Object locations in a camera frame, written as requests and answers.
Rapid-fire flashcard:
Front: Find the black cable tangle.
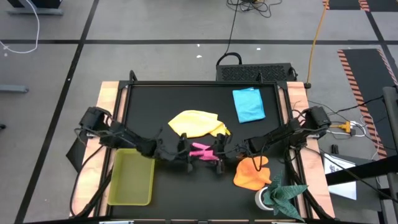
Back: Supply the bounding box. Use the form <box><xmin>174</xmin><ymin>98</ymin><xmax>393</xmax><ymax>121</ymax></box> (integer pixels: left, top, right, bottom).
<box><xmin>226</xmin><ymin>0</ymin><xmax>283</xmax><ymax>19</ymax></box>

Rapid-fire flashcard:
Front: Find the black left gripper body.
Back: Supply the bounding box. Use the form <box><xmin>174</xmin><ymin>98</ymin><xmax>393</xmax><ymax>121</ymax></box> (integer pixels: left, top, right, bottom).
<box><xmin>154</xmin><ymin>141</ymin><xmax>189</xmax><ymax>162</ymax></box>

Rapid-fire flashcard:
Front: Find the orange extension cable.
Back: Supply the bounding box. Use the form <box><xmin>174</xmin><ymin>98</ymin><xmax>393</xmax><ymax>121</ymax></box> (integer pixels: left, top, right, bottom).
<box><xmin>305</xmin><ymin>0</ymin><xmax>331</xmax><ymax>90</ymax></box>

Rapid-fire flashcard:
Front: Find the white plant pot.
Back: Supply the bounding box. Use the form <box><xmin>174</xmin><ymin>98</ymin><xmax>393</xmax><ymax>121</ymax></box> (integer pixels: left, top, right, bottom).
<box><xmin>254</xmin><ymin>186</ymin><xmax>273</xmax><ymax>212</ymax></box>

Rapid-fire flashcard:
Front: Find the white printed sign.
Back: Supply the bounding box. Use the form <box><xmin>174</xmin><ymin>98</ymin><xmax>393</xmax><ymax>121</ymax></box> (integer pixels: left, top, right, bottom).
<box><xmin>323</xmin><ymin>152</ymin><xmax>358</xmax><ymax>200</ymax></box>

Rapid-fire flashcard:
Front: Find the black flat panel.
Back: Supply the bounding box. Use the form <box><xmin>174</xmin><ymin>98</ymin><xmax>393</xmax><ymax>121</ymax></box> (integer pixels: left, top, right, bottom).
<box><xmin>65</xmin><ymin>129</ymin><xmax>94</xmax><ymax>174</ymax></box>

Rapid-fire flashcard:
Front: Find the grey desk base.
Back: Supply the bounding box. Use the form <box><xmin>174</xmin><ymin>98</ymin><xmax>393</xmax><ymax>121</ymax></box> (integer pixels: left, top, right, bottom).
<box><xmin>6</xmin><ymin>0</ymin><xmax>63</xmax><ymax>16</ymax></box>

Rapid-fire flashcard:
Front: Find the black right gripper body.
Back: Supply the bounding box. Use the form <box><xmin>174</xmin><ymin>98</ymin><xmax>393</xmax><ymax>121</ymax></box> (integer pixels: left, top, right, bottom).
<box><xmin>225</xmin><ymin>139</ymin><xmax>251</xmax><ymax>159</ymax></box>

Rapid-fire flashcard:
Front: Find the small striped-edge black floor mat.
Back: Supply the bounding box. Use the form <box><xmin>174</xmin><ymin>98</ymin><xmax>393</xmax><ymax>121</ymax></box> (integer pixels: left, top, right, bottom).
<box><xmin>322</xmin><ymin>0</ymin><xmax>371</xmax><ymax>12</ymax></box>

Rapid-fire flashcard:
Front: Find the grey desk foot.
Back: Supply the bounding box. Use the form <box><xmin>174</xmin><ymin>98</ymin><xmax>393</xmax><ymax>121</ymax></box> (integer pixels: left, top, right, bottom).
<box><xmin>0</xmin><ymin>84</ymin><xmax>29</xmax><ymax>93</ymax></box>

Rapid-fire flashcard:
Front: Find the blue microfiber towel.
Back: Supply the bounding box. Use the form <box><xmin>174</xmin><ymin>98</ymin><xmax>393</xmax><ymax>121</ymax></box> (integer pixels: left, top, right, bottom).
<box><xmin>232</xmin><ymin>87</ymin><xmax>267</xmax><ymax>124</ymax></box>

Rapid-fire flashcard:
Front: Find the translucent yellow plastic bin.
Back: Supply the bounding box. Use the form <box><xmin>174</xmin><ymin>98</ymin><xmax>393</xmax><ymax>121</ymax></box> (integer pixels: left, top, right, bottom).
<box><xmin>107</xmin><ymin>148</ymin><xmax>155</xmax><ymax>206</ymax></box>

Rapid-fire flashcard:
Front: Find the black aluminium table frame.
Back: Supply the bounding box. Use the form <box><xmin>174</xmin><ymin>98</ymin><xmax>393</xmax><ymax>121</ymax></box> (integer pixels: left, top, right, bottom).
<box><xmin>93</xmin><ymin>70</ymin><xmax>336</xmax><ymax>224</ymax></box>

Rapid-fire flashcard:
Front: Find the pink microfiber towel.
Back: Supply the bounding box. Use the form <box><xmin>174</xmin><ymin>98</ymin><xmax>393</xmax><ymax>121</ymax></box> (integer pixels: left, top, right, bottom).
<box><xmin>188</xmin><ymin>142</ymin><xmax>220</xmax><ymax>162</ymax></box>

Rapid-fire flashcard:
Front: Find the large striped-edge black floor mat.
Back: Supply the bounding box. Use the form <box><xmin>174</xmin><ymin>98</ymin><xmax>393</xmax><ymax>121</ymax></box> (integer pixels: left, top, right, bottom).
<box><xmin>337</xmin><ymin>49</ymin><xmax>398</xmax><ymax>159</ymax></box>

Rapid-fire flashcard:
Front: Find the green artificial plant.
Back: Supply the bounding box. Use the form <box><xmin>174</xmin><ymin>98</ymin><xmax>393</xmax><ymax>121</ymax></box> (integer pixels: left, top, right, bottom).
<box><xmin>262</xmin><ymin>174</ymin><xmax>308</xmax><ymax>222</ymax></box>

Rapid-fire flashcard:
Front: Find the black computer case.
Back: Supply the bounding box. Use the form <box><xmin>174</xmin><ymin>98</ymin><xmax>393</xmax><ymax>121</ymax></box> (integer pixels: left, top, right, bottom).
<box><xmin>216</xmin><ymin>63</ymin><xmax>298</xmax><ymax>83</ymax></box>

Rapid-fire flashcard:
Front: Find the white floor cable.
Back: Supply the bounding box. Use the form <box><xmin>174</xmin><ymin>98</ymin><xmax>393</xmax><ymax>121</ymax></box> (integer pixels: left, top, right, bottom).
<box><xmin>0</xmin><ymin>0</ymin><xmax>40</xmax><ymax>54</ymax></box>

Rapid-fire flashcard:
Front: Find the black beam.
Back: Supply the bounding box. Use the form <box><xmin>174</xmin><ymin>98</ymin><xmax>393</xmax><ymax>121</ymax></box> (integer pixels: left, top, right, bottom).
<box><xmin>325</xmin><ymin>154</ymin><xmax>398</xmax><ymax>187</ymax></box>

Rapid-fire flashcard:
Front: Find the orange microfiber towel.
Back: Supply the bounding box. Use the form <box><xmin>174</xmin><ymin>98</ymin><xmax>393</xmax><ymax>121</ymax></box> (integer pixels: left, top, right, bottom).
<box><xmin>233</xmin><ymin>156</ymin><xmax>272</xmax><ymax>191</ymax></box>

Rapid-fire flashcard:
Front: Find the black power cable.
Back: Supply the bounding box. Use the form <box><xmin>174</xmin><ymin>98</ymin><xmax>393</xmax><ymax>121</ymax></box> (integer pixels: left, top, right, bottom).
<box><xmin>216</xmin><ymin>0</ymin><xmax>243</xmax><ymax>68</ymax></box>

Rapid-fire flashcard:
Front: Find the yellow microfiber towel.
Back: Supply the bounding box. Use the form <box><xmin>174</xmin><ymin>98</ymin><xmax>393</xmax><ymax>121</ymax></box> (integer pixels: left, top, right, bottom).
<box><xmin>167</xmin><ymin>110</ymin><xmax>231</xmax><ymax>139</ymax></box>

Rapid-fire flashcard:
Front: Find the light wooden board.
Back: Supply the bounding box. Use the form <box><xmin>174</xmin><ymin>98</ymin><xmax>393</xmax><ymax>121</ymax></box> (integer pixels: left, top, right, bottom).
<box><xmin>70</xmin><ymin>81</ymin><xmax>128</xmax><ymax>218</ymax></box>
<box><xmin>285</xmin><ymin>81</ymin><xmax>336</xmax><ymax>218</ymax></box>

